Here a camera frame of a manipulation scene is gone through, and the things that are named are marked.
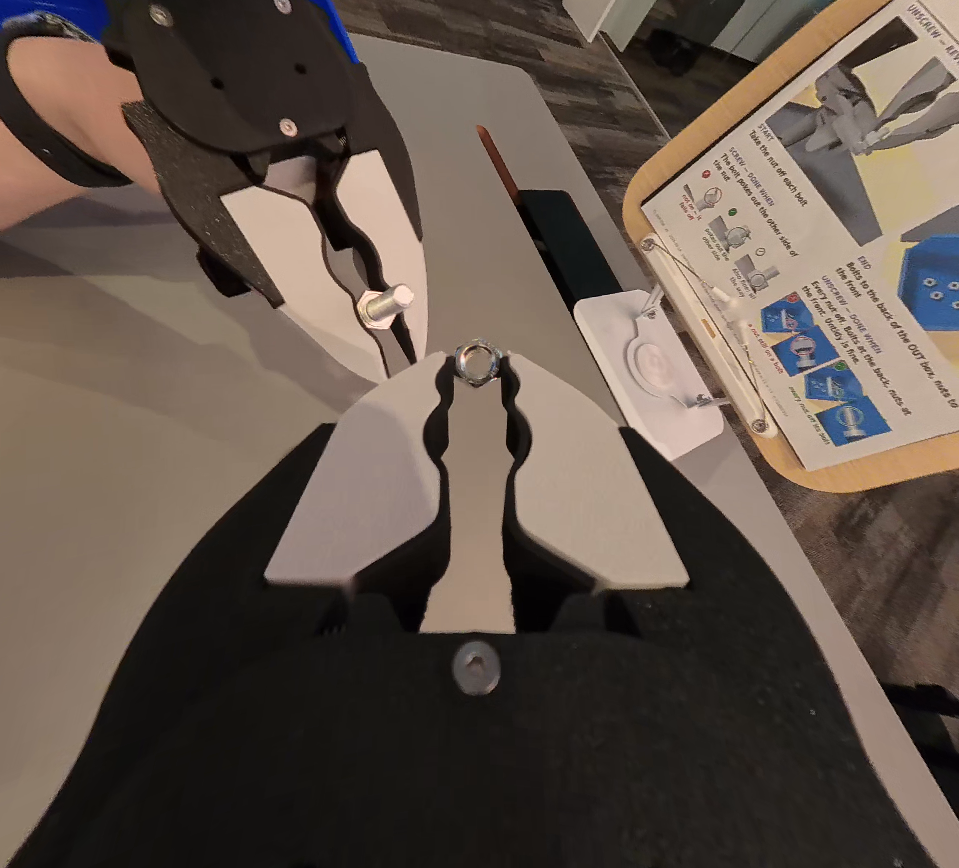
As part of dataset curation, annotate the dark grey waste bin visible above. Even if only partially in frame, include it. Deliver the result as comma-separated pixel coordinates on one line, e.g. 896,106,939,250
646,0,749,76

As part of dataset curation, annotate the person's left hand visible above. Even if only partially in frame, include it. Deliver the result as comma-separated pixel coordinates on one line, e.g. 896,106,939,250
9,42,148,165

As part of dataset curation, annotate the steel hex bolt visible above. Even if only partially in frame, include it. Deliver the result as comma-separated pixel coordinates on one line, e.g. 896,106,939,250
356,281,415,326

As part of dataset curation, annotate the person's left forearm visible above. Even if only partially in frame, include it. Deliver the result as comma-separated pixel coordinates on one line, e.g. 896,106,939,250
0,111,162,232

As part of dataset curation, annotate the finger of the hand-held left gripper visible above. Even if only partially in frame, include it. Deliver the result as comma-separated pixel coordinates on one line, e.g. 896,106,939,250
222,158,392,382
332,147,432,367

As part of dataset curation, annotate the white stand base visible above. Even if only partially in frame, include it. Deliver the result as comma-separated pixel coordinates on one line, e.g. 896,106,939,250
573,287,726,463

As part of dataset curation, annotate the white page holder bar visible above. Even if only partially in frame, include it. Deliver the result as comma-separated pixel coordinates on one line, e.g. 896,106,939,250
640,235,780,440

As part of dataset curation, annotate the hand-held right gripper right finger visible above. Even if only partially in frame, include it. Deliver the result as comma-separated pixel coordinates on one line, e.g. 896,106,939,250
500,351,692,595

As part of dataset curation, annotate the steel hex nut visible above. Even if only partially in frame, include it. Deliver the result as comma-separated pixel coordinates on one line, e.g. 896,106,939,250
452,338,504,390

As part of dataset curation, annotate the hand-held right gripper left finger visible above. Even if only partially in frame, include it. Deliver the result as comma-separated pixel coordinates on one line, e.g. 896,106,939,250
262,351,460,586

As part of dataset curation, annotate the printed instruction sheet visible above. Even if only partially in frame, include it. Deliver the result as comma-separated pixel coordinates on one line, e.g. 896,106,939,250
642,0,959,472

